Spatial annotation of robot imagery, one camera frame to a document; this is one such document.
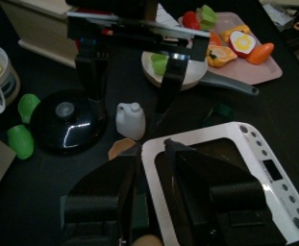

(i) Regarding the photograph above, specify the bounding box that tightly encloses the light green toy vegetable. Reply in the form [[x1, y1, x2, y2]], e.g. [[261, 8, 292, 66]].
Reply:
[[149, 52, 171, 77]]

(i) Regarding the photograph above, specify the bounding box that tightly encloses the beige wooden drawer cabinet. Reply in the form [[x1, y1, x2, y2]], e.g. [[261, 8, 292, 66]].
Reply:
[[0, 0, 80, 69]]

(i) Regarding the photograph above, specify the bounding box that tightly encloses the tan toy bread piece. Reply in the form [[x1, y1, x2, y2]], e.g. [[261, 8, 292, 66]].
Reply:
[[106, 137, 137, 161]]

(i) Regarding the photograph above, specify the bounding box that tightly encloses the white checked paper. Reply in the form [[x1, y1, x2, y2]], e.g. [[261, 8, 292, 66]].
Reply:
[[153, 2, 181, 29]]

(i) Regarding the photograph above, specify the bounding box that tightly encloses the yellow toy pepper half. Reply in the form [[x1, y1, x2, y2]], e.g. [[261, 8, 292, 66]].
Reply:
[[205, 44, 239, 68]]

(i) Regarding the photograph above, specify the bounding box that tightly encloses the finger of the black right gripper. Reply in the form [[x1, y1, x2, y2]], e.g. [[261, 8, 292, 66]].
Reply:
[[73, 47, 110, 122], [148, 53, 191, 131]]

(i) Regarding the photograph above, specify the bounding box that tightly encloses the cream pan with grey handle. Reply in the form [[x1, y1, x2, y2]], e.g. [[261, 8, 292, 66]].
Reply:
[[140, 50, 260, 97]]

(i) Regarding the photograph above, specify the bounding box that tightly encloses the red toy apple half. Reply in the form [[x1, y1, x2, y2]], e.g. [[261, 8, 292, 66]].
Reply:
[[227, 30, 256, 59]]

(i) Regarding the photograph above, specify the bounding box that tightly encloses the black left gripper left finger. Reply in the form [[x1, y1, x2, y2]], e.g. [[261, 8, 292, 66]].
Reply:
[[60, 146, 141, 246]]

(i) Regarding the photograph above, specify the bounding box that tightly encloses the small orange toy piece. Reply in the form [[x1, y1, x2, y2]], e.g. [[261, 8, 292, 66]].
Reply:
[[208, 30, 223, 48]]

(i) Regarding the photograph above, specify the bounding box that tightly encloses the green toy vegetable piece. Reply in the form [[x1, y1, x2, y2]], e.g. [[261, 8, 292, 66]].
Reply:
[[5, 124, 36, 160], [16, 93, 42, 125]]

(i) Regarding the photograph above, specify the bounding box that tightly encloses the red toy tomato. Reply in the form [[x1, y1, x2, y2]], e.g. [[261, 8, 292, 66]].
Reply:
[[181, 11, 203, 32]]

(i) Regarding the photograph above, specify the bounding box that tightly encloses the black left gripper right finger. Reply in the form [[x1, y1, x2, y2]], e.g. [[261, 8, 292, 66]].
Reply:
[[162, 137, 287, 246]]

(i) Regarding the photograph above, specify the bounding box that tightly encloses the black pot lid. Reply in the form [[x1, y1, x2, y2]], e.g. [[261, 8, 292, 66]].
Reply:
[[28, 88, 109, 156]]

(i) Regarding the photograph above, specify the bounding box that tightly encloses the tan round toy piece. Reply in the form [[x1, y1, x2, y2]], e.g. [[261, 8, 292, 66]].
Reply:
[[130, 234, 164, 246]]

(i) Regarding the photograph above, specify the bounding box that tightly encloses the dark green ring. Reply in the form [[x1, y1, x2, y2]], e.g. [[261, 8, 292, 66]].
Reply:
[[201, 102, 237, 128]]

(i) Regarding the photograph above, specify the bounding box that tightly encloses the orange toy carrot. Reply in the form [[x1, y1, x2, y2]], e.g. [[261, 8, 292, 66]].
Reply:
[[244, 41, 276, 66]]

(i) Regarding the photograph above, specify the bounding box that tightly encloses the pink cutting board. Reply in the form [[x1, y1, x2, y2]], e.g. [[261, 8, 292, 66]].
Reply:
[[176, 12, 283, 86]]

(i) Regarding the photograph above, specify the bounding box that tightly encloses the white toy microwave oven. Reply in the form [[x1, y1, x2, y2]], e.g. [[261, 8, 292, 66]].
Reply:
[[140, 121, 299, 246]]

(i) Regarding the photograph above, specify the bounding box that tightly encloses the green toy pepper piece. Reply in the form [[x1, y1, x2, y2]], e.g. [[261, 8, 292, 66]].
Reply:
[[195, 4, 219, 32]]

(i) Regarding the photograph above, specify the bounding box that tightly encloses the white toy milk jug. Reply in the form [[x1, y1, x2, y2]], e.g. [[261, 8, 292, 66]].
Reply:
[[114, 101, 148, 141]]

